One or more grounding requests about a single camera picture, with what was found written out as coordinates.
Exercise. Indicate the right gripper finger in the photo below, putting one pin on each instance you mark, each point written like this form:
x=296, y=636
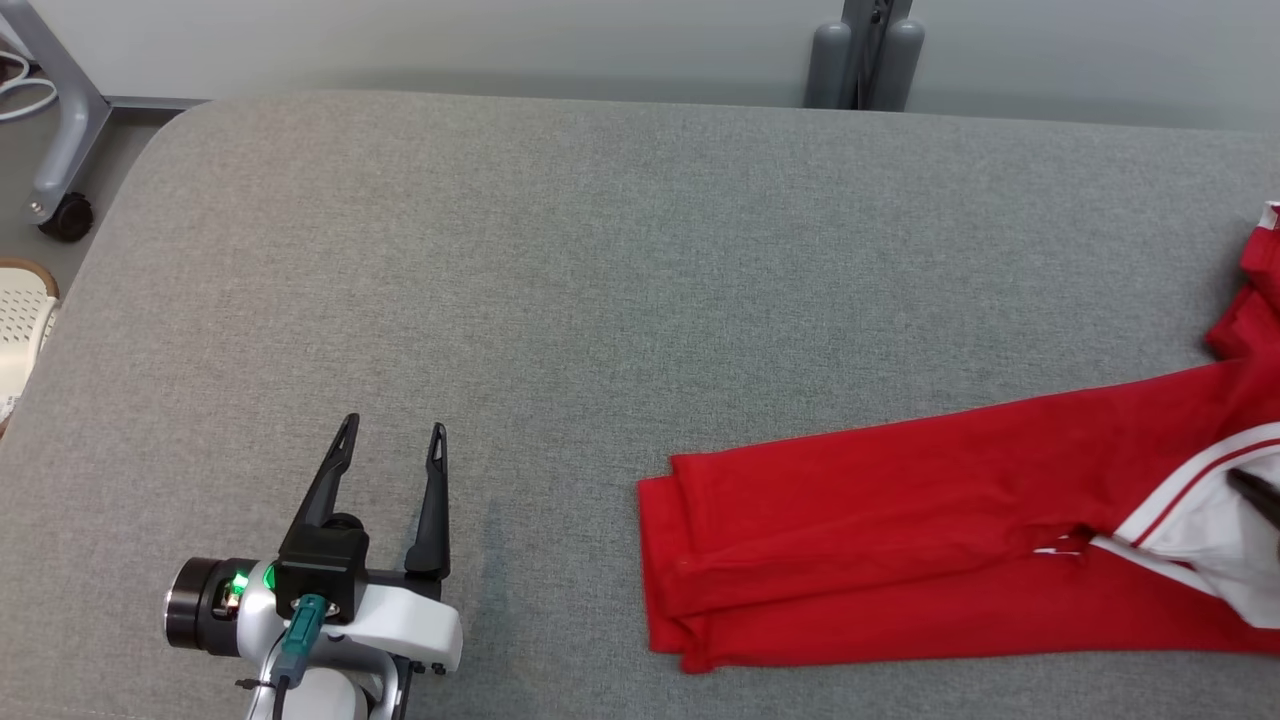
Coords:
x=1262, y=497

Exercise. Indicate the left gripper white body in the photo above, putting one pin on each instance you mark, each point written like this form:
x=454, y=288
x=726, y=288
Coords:
x=410, y=625

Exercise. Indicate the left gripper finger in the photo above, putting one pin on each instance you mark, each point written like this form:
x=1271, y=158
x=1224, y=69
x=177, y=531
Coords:
x=435, y=520
x=325, y=490

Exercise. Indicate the red basketball jersey number 23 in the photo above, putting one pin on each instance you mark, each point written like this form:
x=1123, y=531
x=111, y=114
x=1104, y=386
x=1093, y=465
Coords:
x=900, y=520

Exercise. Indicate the white perforated laundry basket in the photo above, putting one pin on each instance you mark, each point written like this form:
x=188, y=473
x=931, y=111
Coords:
x=20, y=330

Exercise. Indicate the black caster wheel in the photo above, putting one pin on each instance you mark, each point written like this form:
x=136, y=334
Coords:
x=68, y=218

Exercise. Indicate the grey metal partition leg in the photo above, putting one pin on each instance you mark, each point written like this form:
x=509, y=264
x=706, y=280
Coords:
x=75, y=130

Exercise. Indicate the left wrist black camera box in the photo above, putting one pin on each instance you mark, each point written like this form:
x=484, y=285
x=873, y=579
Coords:
x=320, y=560

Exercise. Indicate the grey metal partition post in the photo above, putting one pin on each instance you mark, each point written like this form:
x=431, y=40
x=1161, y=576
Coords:
x=830, y=60

